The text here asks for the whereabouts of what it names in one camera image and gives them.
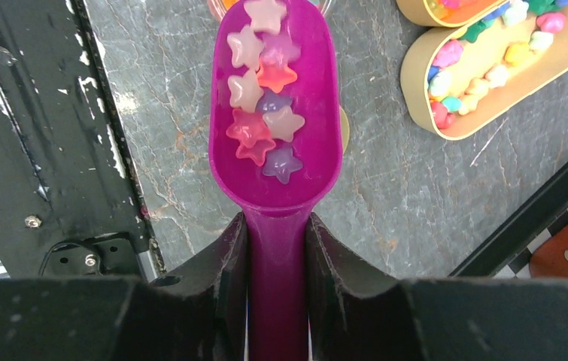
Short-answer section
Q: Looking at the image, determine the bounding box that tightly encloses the gold round jar lid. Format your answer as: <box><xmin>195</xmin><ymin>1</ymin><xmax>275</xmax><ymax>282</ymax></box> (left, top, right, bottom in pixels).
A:
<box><xmin>339</xmin><ymin>107</ymin><xmax>351</xmax><ymax>153</ymax></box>

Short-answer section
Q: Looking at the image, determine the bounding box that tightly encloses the magenta plastic scoop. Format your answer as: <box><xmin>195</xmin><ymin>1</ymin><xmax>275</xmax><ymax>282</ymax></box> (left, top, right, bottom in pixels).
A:
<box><xmin>208</xmin><ymin>1</ymin><xmax>343</xmax><ymax>360</ymax></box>

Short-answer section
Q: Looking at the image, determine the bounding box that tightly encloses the gold tin of star candies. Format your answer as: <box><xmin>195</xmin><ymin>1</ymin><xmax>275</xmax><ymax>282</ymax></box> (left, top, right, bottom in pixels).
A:
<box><xmin>400</xmin><ymin>1</ymin><xmax>568</xmax><ymax>141</ymax></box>

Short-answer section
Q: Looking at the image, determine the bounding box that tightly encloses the gold tin of gummy candies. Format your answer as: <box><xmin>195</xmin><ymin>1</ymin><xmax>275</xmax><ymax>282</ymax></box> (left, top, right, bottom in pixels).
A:
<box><xmin>396</xmin><ymin>0</ymin><xmax>506</xmax><ymax>28</ymax></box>

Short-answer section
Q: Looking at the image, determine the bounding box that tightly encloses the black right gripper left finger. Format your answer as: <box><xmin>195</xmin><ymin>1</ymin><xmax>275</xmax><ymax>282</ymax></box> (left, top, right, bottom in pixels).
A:
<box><xmin>0</xmin><ymin>213</ymin><xmax>248</xmax><ymax>360</ymax></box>

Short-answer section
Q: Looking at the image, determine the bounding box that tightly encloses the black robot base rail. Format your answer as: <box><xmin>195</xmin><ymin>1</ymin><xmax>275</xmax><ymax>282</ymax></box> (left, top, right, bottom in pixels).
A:
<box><xmin>0</xmin><ymin>1</ymin><xmax>163</xmax><ymax>281</ymax></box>

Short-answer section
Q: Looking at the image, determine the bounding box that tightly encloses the black white chessboard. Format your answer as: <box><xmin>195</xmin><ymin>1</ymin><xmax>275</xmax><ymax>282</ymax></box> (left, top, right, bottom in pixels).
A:
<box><xmin>450</xmin><ymin>162</ymin><xmax>568</xmax><ymax>278</ymax></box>

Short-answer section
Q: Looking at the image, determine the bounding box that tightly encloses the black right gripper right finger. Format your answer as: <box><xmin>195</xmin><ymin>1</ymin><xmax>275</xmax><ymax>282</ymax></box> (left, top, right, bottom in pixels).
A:
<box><xmin>305</xmin><ymin>215</ymin><xmax>568</xmax><ymax>360</ymax></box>

